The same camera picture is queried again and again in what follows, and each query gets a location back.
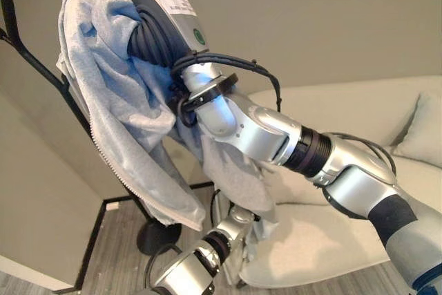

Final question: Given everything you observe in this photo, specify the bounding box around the cream sofa cushion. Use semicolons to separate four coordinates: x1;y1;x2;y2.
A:
392;91;442;169

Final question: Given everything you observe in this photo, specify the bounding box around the black wrist cable bundle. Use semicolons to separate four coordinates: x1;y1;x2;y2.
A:
168;51;283;129

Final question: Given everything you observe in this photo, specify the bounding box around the cream fabric sofa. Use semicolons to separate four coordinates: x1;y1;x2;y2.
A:
238;73;442;289

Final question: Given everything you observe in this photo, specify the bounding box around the black metal clothes rack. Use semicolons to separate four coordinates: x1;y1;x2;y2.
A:
0;0;215;257

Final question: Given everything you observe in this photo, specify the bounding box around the black baseboard strip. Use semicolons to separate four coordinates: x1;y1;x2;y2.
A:
51;180;215;294

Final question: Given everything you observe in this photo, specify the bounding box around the light blue-grey zip jacket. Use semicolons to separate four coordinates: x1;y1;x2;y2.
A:
55;0;281;262

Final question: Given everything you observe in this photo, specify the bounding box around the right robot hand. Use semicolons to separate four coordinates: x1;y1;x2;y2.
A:
81;0;212;68

